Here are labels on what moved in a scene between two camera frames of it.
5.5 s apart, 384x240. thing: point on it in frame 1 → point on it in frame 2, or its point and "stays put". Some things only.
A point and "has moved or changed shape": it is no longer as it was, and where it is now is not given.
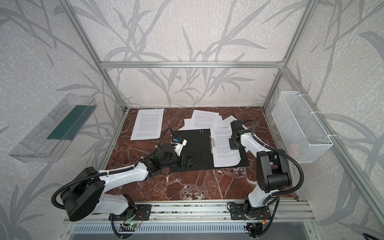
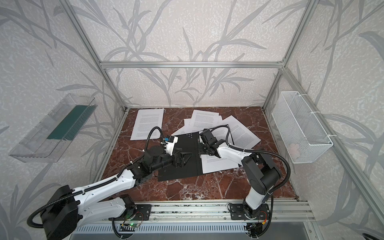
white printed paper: [223, 156] has moved or changed shape
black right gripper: [234, 144] → [205, 147]
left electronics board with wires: [134, 222] stays put
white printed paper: [202, 119] stays put
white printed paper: [148, 124] stays put
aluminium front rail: [283, 210] stays put
